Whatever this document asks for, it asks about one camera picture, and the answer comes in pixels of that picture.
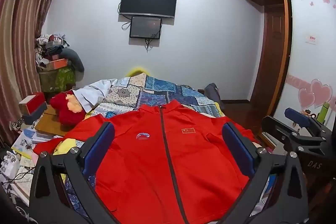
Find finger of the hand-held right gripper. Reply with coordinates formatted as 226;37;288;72
286;108;331;136
262;116;328;155

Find orange cardboard box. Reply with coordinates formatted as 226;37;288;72
39;58;68;70

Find green bottle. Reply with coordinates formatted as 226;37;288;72
316;102;332;123

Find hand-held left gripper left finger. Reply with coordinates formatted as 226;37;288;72
29;122;121;224

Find dark grey bag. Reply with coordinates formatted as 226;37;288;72
204;83;223;109

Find brown wooden door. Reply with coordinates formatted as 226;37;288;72
249;5;286;122

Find red zip jacket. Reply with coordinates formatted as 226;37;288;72
33;99;259;224

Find red and white box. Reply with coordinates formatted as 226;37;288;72
18;92;48;115

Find black monitor cables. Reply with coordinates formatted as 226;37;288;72
144;38;158;52

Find small black wall monitor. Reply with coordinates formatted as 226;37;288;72
129;16;161;40

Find yellow pillow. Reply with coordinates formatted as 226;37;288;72
126;67;150;77

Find striped brown curtain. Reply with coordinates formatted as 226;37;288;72
0;0;66;140

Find red plush toy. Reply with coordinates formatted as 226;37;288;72
50;91;87;125

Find brown wooden box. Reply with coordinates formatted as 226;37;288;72
35;105;69;136

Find stack of books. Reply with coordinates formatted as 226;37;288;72
12;128;63;159

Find pile of mixed clothes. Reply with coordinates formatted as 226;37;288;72
35;34;70;68

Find large black wall television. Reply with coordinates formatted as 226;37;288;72
119;0;177;18

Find blue patchwork blanket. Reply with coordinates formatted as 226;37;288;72
52;72;273;224

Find white cloth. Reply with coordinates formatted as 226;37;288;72
73;79;118;113

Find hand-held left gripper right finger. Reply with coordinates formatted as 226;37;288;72
222;122;309;224

